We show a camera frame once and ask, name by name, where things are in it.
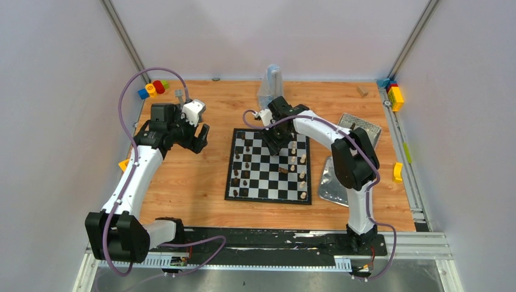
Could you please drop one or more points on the clear plastic container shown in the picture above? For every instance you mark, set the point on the clear plastic container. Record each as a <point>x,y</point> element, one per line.
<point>374,131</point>

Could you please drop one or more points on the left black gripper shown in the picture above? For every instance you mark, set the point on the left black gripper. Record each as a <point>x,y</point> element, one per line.
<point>193,137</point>

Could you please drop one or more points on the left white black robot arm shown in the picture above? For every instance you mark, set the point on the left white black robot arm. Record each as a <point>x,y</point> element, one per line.
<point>115,232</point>

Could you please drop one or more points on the grey lego tower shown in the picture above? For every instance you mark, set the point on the grey lego tower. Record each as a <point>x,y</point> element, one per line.
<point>179,95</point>

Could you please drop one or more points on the black white chessboard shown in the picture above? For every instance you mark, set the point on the black white chessboard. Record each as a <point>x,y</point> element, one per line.
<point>253,172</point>

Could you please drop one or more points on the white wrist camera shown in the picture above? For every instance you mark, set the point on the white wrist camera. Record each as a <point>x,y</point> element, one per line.
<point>265,116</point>
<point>193,111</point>

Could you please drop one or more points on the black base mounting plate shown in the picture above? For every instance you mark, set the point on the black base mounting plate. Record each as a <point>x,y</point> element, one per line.
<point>273,247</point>

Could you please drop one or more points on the yellow plastic triangle toy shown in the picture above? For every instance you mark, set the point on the yellow plastic triangle toy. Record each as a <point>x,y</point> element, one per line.
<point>123,165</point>

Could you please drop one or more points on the yellow plastic piece right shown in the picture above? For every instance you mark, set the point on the yellow plastic piece right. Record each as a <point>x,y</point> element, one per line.
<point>397,172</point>

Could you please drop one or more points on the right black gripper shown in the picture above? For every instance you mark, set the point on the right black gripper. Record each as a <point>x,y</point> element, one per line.
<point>274,145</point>

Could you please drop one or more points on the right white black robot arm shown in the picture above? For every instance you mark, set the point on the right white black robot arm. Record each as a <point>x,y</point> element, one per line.
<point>355,162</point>

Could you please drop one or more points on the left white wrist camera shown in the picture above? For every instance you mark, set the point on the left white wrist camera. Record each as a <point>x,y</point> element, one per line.
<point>193,111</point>

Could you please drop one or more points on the stacked lego bricks right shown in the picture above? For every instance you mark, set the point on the stacked lego bricks right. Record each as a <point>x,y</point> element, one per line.
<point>393,91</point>

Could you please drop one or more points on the small wooden block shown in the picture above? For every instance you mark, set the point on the small wooden block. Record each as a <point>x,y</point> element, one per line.
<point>363,91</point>

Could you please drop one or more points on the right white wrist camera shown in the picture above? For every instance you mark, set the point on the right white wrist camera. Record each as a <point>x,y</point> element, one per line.
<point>265,116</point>

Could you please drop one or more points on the silver metal tray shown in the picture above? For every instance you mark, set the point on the silver metal tray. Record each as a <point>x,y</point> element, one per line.
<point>330,189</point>

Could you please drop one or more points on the colourful toy blocks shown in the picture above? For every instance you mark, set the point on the colourful toy blocks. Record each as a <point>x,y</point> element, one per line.
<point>153,89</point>

